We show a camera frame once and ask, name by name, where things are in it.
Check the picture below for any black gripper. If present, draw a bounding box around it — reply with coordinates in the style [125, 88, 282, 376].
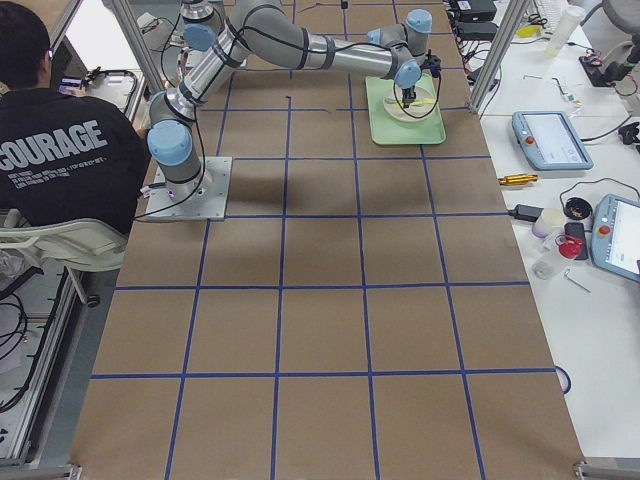
[399, 52, 441, 108]

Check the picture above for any yellow plastic fork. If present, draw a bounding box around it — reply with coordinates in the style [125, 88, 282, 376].
[396, 97, 436, 109]

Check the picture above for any white round plate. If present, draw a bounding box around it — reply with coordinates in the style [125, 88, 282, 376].
[383, 78, 436, 123]

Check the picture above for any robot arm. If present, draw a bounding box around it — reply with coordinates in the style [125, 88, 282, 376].
[147, 1, 441, 206]
[180, 0, 226, 51]

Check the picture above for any light green tray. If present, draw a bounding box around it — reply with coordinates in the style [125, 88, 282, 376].
[365, 74, 446, 145]

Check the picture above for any black power adapter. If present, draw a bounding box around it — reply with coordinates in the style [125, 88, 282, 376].
[449, 0, 497, 21]

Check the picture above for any gold metal cylinder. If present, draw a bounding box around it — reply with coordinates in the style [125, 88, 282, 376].
[498, 173, 538, 186]

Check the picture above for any blue teach pendant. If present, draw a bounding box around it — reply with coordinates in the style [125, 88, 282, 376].
[511, 111, 593, 171]
[591, 194, 640, 282]

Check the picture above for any person in black clothes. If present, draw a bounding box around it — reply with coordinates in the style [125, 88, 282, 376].
[1, 1, 150, 235]

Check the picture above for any white chair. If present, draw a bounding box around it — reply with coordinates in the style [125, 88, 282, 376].
[1, 210, 128, 307]

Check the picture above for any aluminium frame post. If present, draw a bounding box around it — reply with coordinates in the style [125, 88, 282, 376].
[468, 0, 529, 113]

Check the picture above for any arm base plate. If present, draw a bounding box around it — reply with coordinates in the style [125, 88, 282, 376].
[141, 156, 233, 222]

